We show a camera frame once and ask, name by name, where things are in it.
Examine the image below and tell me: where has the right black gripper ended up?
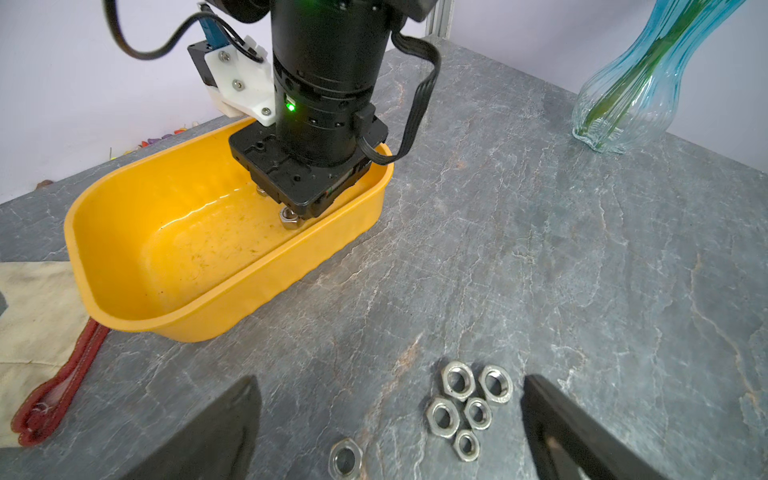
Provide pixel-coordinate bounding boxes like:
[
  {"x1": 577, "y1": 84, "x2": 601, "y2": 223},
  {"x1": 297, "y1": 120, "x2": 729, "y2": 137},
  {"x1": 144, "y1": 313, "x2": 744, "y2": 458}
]
[{"x1": 229, "y1": 1, "x2": 396, "y2": 219}]

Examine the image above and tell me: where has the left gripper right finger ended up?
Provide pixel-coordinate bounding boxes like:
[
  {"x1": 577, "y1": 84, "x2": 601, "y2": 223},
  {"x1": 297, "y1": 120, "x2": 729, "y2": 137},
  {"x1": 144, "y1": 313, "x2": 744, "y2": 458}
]
[{"x1": 520, "y1": 374, "x2": 663, "y2": 480}]

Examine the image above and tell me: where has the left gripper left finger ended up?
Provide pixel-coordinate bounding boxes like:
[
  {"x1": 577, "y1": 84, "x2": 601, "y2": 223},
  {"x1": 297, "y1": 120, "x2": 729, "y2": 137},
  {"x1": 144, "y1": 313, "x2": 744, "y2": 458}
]
[{"x1": 123, "y1": 375, "x2": 262, "y2": 479}]

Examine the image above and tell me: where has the steel hex nut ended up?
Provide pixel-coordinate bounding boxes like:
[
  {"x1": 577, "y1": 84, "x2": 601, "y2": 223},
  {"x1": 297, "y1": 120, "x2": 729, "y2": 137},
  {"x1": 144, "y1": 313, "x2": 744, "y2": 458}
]
[
  {"x1": 464, "y1": 397, "x2": 493, "y2": 431},
  {"x1": 478, "y1": 365, "x2": 514, "y2": 405},
  {"x1": 441, "y1": 360, "x2": 476, "y2": 402},
  {"x1": 425, "y1": 396, "x2": 460, "y2": 439},
  {"x1": 453, "y1": 429, "x2": 481, "y2": 463},
  {"x1": 328, "y1": 438, "x2": 363, "y2": 480},
  {"x1": 279, "y1": 206, "x2": 304, "y2": 230}
]

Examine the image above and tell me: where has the yellow plastic storage box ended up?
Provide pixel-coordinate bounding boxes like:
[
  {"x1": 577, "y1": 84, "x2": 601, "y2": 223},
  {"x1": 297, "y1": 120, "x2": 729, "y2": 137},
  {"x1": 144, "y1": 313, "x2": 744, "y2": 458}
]
[{"x1": 64, "y1": 123, "x2": 394, "y2": 342}]

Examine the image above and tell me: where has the beige work glove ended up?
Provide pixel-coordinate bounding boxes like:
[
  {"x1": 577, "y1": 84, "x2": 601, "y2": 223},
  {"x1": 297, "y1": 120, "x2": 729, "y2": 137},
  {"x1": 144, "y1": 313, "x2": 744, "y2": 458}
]
[{"x1": 1, "y1": 261, "x2": 110, "y2": 449}]

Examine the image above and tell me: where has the blue glass vase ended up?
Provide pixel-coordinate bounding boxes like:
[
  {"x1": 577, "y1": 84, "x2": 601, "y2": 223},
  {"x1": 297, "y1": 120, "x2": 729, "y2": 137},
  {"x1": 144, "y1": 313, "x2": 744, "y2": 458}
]
[{"x1": 571, "y1": 0, "x2": 744, "y2": 154}]

